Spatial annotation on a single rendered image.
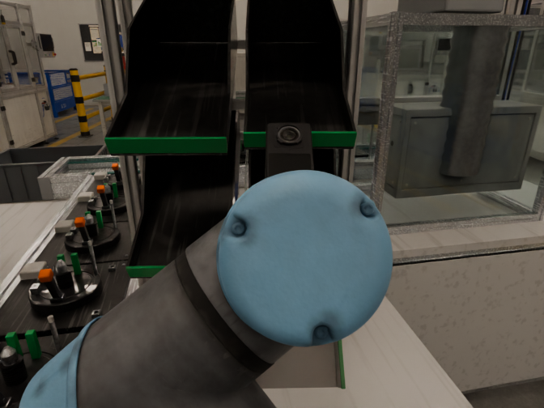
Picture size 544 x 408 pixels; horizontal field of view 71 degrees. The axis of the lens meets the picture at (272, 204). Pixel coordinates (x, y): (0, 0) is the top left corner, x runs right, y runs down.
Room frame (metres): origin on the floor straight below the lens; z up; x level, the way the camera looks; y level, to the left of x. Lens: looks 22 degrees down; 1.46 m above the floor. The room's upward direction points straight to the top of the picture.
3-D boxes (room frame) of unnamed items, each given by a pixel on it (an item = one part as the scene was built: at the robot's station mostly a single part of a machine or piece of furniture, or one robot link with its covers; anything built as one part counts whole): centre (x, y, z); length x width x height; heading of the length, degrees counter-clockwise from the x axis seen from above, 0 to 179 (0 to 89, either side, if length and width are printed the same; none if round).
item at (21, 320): (0.69, 0.44, 1.01); 0.24 x 0.24 x 0.13; 11
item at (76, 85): (8.45, 3.42, 0.58); 3.40 x 0.20 x 1.15; 3
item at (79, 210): (1.17, 0.54, 1.01); 0.24 x 0.24 x 0.13; 11
